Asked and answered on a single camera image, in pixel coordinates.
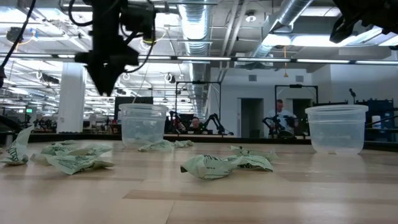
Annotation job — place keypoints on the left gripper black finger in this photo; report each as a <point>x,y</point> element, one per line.
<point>97,74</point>
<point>112,74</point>

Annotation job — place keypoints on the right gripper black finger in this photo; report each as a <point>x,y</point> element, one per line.
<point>340,31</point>

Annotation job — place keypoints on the clear plastic cup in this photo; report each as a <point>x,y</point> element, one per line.
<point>337,130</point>
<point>143,124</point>

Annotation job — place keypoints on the background black robot arm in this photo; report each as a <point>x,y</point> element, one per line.
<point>216,119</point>
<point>175,121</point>
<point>276,123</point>

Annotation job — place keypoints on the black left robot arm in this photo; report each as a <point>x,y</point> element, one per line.
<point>105,7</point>

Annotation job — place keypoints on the ceiling light panel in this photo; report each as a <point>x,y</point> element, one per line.
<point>311,40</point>

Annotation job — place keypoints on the black monitor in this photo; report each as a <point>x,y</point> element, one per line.
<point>133,99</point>

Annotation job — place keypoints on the white building pillar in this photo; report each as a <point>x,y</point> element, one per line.
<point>71,109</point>

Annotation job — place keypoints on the green exit sign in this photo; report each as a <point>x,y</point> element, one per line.
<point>29,110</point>

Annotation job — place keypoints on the dark blue equipment rack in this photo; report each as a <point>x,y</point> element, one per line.
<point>384,107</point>

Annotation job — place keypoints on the round ceiling sensor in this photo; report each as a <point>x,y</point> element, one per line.
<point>250,17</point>

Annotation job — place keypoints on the person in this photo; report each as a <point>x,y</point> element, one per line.
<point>195,122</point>
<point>280,105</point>

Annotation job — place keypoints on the white container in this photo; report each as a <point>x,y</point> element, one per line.
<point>376,122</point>

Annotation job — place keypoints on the black beam with light strips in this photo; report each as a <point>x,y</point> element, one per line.
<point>233,58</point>

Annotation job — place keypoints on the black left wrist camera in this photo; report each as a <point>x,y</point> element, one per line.
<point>140,18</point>

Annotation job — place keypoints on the slanted silver ceiling duct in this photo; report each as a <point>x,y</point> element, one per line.
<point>290,12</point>

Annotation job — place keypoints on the grey wall vent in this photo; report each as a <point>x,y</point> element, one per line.
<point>252,77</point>
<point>299,78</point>

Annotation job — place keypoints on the black background rig frame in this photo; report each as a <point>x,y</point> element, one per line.
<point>198,82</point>
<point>296,86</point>

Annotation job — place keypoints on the round silver ceiling duct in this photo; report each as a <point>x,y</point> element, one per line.
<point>194,25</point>

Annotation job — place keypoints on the grey metal post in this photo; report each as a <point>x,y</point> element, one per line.
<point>8,139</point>

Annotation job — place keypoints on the black aluminium table frame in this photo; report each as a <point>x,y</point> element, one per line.
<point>280,141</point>

